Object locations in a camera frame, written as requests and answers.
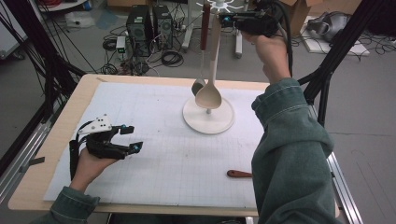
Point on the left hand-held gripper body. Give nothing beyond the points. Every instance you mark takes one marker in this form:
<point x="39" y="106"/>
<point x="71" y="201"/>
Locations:
<point x="104" y="146"/>

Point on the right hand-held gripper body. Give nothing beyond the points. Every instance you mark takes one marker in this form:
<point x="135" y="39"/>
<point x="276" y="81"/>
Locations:
<point x="258" y="23"/>

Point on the light wooden spoon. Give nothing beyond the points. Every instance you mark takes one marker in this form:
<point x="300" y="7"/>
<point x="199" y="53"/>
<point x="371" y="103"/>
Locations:
<point x="208" y="98"/>

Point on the white utensil rack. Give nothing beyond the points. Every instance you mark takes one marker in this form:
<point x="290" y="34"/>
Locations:
<point x="214" y="123"/>

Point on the dark wooden spoon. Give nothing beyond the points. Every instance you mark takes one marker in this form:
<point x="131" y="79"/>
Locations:
<point x="238" y="174"/>

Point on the person's left hand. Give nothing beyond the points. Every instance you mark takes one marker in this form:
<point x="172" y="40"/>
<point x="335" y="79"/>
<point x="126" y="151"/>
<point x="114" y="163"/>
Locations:
<point x="88" y="171"/>

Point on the white stand leg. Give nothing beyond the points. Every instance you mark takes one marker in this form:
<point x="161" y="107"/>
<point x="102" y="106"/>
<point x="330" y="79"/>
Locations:
<point x="187" y="34"/>
<point x="239" y="46"/>

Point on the white grid mat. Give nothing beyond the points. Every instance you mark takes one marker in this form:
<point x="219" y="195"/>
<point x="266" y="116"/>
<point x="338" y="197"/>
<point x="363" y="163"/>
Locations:
<point x="149" y="109"/>

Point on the large cardboard box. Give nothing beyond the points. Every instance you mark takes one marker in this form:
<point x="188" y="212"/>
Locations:
<point x="300" y="18"/>

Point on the brown tape strip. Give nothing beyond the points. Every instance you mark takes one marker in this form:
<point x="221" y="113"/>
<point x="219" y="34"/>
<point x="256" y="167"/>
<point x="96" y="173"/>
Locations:
<point x="101" y="79"/>

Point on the black computer tower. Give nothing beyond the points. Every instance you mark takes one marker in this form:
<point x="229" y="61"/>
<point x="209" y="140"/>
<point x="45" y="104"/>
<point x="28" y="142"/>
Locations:
<point x="162" y="26"/>
<point x="138" y="28"/>

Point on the grey bag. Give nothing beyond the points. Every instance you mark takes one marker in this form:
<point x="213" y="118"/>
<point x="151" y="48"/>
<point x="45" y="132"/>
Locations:
<point x="330" y="25"/>

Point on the white power adapter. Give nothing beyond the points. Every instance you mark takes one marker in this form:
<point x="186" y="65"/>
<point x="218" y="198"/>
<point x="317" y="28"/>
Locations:
<point x="120" y="46"/>

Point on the flat cardboard box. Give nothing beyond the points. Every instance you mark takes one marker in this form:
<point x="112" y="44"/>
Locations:
<point x="127" y="2"/>

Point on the white foam board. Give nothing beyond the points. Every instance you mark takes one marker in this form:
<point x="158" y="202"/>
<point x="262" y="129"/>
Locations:
<point x="358" y="48"/>

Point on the clear plastic bag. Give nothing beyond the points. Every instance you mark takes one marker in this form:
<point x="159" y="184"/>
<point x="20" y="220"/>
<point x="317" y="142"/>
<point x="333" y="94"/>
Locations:
<point x="79" y="19"/>

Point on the white round table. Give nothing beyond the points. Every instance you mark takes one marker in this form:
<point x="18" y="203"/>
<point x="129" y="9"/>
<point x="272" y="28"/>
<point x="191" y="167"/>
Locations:
<point x="62" y="4"/>

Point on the white cabinet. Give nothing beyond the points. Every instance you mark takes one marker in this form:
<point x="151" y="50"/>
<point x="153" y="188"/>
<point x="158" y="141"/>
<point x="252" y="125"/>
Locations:
<point x="9" y="34"/>

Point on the grey metal bracket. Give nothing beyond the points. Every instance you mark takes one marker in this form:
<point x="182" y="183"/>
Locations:
<point x="31" y="163"/>

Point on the aluminium rail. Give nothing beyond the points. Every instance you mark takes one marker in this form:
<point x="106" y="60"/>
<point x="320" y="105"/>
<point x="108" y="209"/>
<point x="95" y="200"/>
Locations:
<point x="345" y="193"/>
<point x="21" y="155"/>

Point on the black frame strut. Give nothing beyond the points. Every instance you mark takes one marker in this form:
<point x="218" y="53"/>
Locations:
<point x="46" y="62"/>
<point x="336" y="53"/>

